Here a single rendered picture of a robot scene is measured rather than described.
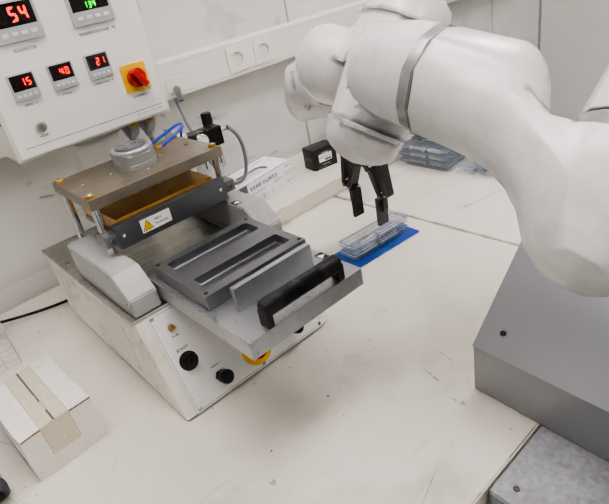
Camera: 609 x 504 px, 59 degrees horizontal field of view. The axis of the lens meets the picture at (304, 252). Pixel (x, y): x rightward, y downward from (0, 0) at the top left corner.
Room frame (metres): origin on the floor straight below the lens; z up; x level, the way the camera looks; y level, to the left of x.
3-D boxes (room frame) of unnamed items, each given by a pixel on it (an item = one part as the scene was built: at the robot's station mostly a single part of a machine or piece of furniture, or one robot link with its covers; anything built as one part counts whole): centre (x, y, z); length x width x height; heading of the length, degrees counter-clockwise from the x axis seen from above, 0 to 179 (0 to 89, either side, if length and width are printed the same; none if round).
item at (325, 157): (1.64, -0.11, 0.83); 0.09 x 0.06 x 0.07; 119
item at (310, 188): (1.65, -0.10, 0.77); 0.84 x 0.30 x 0.04; 127
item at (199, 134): (1.24, 0.17, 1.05); 0.15 x 0.05 x 0.15; 126
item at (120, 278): (0.86, 0.35, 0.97); 0.25 x 0.05 x 0.07; 36
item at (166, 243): (1.03, 0.30, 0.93); 0.46 x 0.35 x 0.01; 36
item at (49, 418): (0.72, 0.49, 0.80); 0.19 x 0.13 x 0.09; 37
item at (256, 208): (1.02, 0.12, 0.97); 0.26 x 0.05 x 0.07; 36
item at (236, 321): (0.76, 0.09, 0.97); 0.30 x 0.22 x 0.08; 36
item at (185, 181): (1.01, 0.27, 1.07); 0.22 x 0.17 x 0.10; 126
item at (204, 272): (0.79, 0.12, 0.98); 0.20 x 0.17 x 0.03; 126
